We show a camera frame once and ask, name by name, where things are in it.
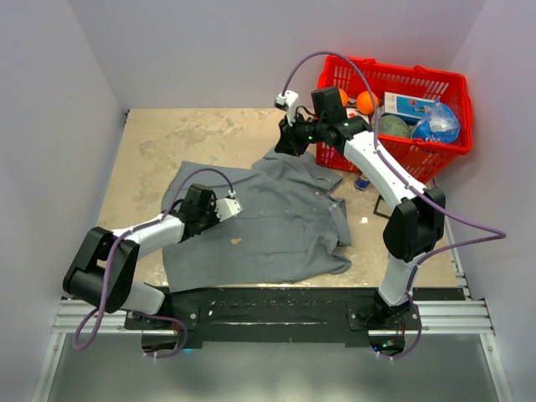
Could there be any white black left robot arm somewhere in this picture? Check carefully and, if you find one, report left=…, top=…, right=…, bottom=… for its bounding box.
left=63, top=184, right=235, bottom=328

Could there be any orange fruit left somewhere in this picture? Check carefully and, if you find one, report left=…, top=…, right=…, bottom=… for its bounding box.
left=338, top=89, right=348, bottom=107

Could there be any white blue light bulb box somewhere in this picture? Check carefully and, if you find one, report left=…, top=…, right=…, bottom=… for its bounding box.
left=379, top=92, right=435, bottom=125

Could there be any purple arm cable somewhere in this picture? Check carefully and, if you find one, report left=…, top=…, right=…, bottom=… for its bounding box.
left=280, top=51, right=508, bottom=362
left=73, top=167, right=238, bottom=359

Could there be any blue plastic bag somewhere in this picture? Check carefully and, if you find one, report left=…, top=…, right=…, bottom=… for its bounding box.
left=411, top=101, right=461, bottom=144

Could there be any grey button-up shirt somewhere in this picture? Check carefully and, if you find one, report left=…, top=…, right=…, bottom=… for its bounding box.
left=162, top=151, right=352, bottom=292

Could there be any green melon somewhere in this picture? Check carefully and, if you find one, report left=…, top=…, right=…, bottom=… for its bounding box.
left=379, top=115, right=412, bottom=139

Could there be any pink white small box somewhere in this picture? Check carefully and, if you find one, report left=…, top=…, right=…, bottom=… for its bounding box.
left=346, top=107, right=370, bottom=124

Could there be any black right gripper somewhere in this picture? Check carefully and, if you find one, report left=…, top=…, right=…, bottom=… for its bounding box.
left=276, top=110, right=327, bottom=157

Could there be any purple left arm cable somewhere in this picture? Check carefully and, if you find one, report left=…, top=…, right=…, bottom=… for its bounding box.
left=73, top=167, right=238, bottom=359

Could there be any blue silver drink can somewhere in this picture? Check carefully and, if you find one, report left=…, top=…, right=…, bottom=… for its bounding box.
left=354, top=174, right=370, bottom=191

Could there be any orange fruit right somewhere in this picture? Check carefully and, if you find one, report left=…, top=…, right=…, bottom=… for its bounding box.
left=356, top=91, right=380, bottom=116

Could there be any black rectangular frame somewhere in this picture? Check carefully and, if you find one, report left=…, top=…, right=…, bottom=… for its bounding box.
left=373, top=195, right=390, bottom=219

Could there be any orange fruit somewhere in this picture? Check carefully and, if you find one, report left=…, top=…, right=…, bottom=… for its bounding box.
left=356, top=91, right=380, bottom=116
left=338, top=89, right=348, bottom=107

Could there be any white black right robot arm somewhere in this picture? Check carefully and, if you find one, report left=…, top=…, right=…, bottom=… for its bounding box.
left=274, top=87, right=446, bottom=329

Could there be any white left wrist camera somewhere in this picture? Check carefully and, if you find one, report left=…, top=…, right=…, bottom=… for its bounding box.
left=215, top=198, right=243, bottom=221

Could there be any red plastic shopping basket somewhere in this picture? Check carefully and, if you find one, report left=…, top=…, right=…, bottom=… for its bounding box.
left=316, top=56, right=473, bottom=183

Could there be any aluminium frame rail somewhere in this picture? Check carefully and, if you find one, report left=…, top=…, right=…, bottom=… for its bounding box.
left=30, top=297, right=131, bottom=402

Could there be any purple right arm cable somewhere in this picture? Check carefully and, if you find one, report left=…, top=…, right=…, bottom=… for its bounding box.
left=280, top=51, right=508, bottom=362

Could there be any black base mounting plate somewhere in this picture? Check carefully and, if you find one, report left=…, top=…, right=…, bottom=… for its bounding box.
left=73, top=286, right=466, bottom=351

